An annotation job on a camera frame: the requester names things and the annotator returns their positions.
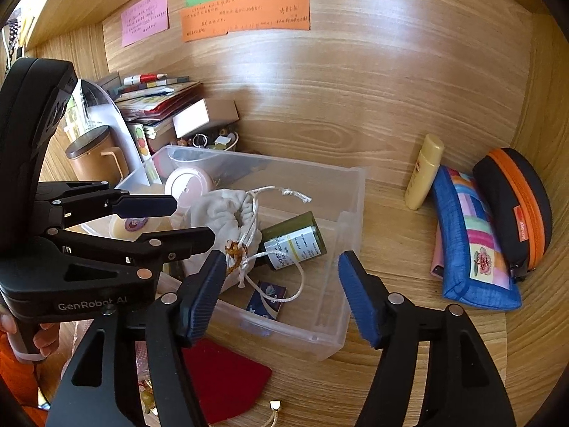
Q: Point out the stack of books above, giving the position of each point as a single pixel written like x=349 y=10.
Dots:
x=151 y=98

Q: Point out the orange paper note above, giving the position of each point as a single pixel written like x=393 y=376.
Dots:
x=244 y=15

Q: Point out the red velvet pouch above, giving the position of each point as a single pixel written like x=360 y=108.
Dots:
x=222 y=373

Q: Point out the small blue box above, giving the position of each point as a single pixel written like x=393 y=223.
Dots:
x=266 y=298

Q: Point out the blue patchwork pencil pouch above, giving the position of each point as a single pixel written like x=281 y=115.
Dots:
x=466 y=240

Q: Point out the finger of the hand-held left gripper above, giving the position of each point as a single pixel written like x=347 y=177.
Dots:
x=142 y=206
x=178 y=242

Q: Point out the black orange zip case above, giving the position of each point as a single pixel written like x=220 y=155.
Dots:
x=502 y=187

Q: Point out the pink flat pouch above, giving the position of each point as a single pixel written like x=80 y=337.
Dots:
x=436 y=258

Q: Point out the person's left hand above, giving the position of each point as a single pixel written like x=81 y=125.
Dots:
x=46 y=338

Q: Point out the translucent beige plastic cup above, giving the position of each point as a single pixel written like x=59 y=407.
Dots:
x=133 y=224

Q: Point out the red white pen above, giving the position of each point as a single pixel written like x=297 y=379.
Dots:
x=142 y=78

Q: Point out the wooden desktop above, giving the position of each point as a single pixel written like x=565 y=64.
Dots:
x=400 y=342

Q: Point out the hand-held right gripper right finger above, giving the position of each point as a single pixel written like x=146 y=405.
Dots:
x=360 y=302

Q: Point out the green bottle with white label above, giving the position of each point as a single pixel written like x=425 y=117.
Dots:
x=291 y=242

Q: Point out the person's left forearm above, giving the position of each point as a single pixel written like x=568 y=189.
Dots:
x=15 y=373

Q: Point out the pink round container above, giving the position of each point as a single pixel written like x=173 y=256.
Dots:
x=186 y=184

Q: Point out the small white cardboard box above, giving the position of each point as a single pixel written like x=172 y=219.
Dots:
x=195 y=118

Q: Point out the gold wrapped candies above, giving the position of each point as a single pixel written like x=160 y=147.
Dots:
x=147 y=393

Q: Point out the clear plastic storage box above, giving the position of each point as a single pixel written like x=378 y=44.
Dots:
x=284 y=333

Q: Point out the pink paper note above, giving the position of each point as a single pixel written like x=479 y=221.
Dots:
x=144 y=18

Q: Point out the brown ceramic mug with lid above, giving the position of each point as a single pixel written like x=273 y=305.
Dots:
x=89 y=160

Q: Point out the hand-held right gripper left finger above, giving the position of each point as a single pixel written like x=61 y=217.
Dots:
x=204 y=298

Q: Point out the yellow sunscreen bottle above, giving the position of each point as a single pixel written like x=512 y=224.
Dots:
x=422 y=173

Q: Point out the ceramic bowl with trinkets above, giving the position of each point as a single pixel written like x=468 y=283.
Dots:
x=222 y=142

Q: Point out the fruit print box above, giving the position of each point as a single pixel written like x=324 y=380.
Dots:
x=141 y=142

